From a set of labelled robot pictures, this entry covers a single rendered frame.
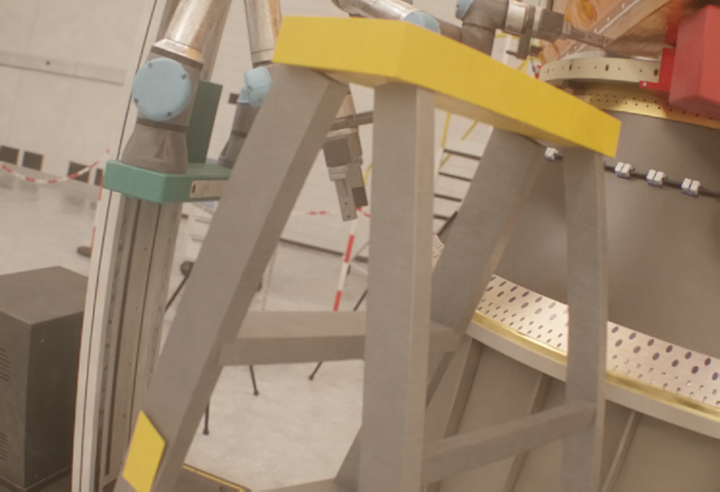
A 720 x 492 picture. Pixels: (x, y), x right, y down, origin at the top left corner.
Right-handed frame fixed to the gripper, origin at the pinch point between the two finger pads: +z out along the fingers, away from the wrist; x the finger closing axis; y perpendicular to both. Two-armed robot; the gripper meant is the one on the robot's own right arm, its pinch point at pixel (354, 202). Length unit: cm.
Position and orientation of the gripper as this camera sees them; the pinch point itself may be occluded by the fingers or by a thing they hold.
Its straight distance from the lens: 150.5
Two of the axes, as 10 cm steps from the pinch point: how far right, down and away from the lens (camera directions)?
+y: -9.7, 1.7, 2.0
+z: 2.0, 9.7, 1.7
